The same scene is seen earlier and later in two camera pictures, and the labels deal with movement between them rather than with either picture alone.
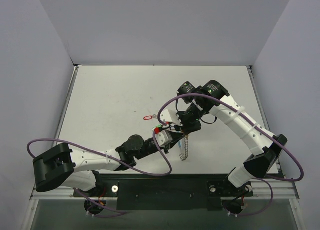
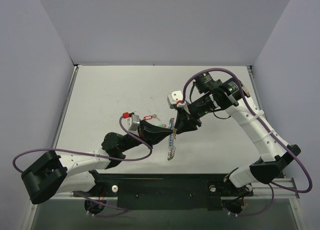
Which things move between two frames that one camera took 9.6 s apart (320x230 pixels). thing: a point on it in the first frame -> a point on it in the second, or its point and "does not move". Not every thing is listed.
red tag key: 150,116 does not move
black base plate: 166,192 does not move
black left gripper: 166,145 -> 143,130
